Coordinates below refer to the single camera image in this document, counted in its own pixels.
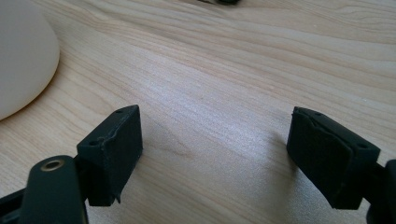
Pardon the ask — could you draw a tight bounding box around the white round plate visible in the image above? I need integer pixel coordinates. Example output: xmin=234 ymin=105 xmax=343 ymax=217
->
xmin=0 ymin=0 xmax=61 ymax=121

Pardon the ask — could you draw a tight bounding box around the small dark object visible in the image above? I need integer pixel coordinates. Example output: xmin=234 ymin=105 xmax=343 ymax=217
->
xmin=199 ymin=0 xmax=241 ymax=7

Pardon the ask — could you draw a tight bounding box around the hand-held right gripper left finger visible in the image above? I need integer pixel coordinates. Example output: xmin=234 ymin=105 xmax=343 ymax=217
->
xmin=76 ymin=105 xmax=144 ymax=207

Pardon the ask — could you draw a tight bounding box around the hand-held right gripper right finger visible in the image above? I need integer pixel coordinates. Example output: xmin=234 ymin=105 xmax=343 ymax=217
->
xmin=286 ymin=105 xmax=381 ymax=210

